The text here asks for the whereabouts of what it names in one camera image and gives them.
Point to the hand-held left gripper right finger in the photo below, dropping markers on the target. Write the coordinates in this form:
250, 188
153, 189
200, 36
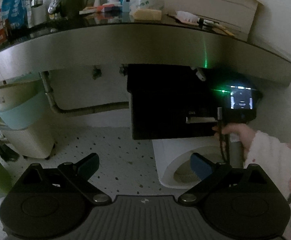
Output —
200, 167

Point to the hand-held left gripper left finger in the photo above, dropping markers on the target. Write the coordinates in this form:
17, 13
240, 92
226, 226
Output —
88, 165

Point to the black drawer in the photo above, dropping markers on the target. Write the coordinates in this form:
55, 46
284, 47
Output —
165, 100

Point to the person's right forearm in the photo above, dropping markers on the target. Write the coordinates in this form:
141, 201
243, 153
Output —
273, 160

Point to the person's right hand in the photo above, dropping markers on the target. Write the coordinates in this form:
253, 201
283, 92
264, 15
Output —
238, 133

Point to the white plastic hooded box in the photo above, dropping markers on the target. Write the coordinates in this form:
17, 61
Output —
170, 162

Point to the white plastic clip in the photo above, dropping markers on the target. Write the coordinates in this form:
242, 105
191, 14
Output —
200, 74

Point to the white brush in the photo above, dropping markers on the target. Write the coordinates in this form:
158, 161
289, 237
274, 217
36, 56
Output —
216, 27

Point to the cream bin with blue bag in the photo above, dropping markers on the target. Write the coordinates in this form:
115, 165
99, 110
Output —
23, 120

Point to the pink scrub brush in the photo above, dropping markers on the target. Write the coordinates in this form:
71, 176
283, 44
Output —
185, 17

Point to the steel edged black counter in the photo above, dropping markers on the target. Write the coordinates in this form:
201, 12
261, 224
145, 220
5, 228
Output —
135, 45

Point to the yellow sponge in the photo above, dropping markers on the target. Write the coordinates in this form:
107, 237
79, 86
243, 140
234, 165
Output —
147, 15

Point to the pink sponge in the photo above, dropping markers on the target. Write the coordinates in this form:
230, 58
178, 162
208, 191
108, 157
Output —
103, 8

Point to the dark cup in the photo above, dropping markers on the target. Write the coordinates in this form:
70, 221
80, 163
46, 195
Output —
74, 3

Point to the chrome faucet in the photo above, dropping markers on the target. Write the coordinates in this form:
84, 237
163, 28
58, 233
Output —
44, 1

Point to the blue printed packet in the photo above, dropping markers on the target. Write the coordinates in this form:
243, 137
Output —
16, 2

